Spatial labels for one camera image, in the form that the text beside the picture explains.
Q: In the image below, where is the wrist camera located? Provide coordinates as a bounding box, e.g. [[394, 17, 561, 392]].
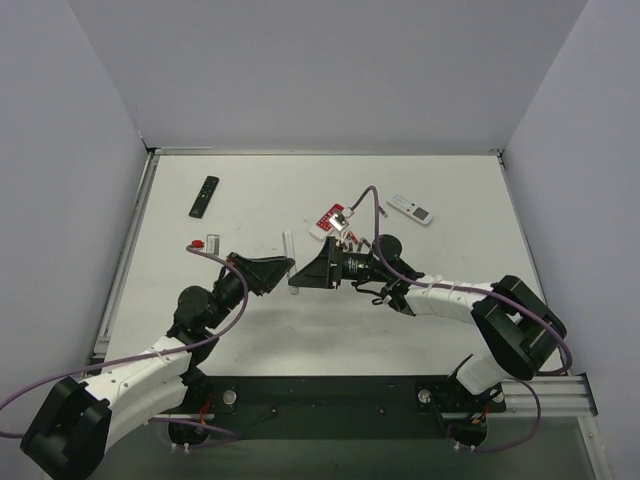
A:
[[205, 234, 221, 256], [329, 208, 354, 236]]

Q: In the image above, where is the red and white remote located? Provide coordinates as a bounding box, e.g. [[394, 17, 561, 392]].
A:
[[309, 204, 344, 241]]

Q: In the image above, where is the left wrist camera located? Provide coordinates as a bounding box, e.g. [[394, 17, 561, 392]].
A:
[[205, 234, 221, 256]]

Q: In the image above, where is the white remote with orange button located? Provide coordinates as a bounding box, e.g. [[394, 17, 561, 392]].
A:
[[386, 194, 432, 226]]

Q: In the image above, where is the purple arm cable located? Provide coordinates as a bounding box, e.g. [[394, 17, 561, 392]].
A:
[[0, 239, 251, 441], [349, 185, 574, 376]]

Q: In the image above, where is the white grey remote control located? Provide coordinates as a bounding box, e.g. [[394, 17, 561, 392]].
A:
[[282, 229, 301, 296]]

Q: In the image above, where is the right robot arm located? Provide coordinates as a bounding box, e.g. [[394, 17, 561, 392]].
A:
[[288, 235, 567, 396]]

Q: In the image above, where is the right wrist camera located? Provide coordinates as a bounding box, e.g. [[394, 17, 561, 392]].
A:
[[329, 208, 354, 236]]

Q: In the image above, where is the aluminium frame rail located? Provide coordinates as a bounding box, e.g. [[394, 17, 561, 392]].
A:
[[502, 373, 599, 418]]

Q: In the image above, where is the black slim remote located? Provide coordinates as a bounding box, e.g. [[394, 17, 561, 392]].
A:
[[188, 176, 220, 219]]

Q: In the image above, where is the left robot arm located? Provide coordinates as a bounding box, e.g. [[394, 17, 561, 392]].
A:
[[20, 253, 295, 479]]

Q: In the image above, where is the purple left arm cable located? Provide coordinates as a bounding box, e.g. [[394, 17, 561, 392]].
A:
[[0, 239, 251, 441]]

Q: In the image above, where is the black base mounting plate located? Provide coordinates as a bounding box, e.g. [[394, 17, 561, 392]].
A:
[[172, 375, 506, 440]]

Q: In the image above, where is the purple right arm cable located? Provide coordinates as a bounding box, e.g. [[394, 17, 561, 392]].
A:
[[349, 185, 574, 376]]

